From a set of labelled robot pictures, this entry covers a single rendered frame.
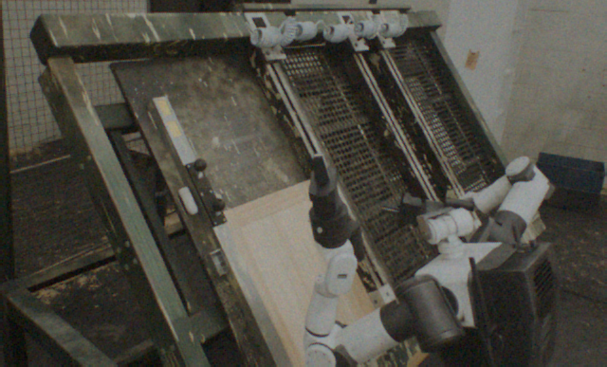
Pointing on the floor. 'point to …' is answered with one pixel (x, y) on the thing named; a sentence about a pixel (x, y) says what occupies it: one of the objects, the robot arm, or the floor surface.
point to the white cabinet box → (487, 42)
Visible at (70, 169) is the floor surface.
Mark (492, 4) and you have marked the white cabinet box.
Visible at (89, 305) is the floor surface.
